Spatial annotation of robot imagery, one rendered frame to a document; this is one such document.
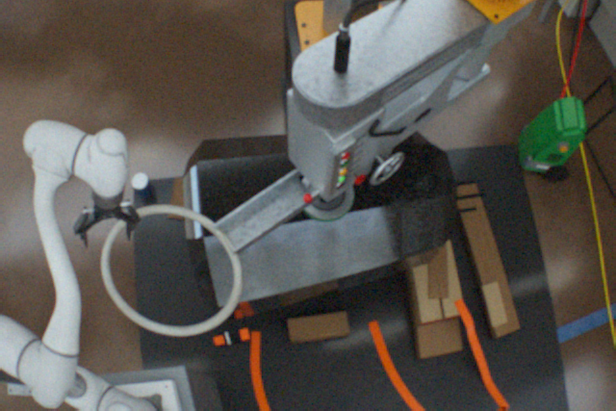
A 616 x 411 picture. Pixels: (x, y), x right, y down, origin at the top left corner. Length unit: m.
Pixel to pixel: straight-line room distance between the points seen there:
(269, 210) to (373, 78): 0.69
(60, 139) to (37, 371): 0.57
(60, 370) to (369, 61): 1.14
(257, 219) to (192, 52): 2.02
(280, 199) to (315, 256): 0.40
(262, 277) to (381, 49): 1.15
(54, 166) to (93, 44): 2.87
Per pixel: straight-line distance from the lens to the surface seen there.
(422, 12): 1.64
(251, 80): 3.51
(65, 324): 1.28
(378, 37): 1.54
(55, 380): 1.33
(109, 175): 1.19
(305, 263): 2.26
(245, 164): 2.28
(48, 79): 4.03
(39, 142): 1.25
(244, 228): 1.89
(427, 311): 2.78
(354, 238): 2.25
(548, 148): 3.24
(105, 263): 1.75
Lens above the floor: 2.86
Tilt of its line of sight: 65 degrees down
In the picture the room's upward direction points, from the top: 2 degrees clockwise
